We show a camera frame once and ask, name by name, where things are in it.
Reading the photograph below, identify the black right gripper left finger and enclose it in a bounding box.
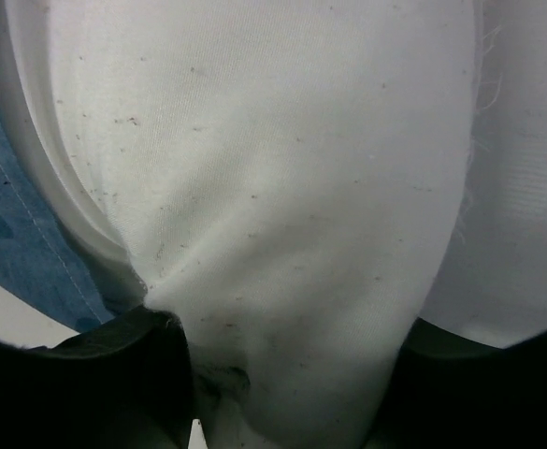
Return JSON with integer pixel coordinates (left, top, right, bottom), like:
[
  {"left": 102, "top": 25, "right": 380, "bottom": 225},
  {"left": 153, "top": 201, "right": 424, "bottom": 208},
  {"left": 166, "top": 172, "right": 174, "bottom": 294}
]
[{"left": 0, "top": 307, "right": 194, "bottom": 448}]

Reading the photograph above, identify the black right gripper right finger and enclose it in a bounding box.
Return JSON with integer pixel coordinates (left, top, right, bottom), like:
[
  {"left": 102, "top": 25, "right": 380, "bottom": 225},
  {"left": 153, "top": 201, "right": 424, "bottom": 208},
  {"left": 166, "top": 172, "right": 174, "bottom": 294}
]
[{"left": 367, "top": 320, "right": 547, "bottom": 449}]

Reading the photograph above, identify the blue cartoon print pillowcase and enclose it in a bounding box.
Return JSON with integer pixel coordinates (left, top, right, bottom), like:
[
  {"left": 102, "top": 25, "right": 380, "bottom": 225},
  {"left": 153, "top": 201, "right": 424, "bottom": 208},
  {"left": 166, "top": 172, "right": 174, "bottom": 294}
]
[{"left": 0, "top": 123, "right": 113, "bottom": 332}]

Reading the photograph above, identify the white pillow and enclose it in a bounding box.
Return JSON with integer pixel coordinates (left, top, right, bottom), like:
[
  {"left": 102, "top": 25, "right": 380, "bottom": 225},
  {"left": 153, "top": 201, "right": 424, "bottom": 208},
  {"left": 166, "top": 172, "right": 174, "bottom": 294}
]
[{"left": 0, "top": 1, "right": 547, "bottom": 448}]

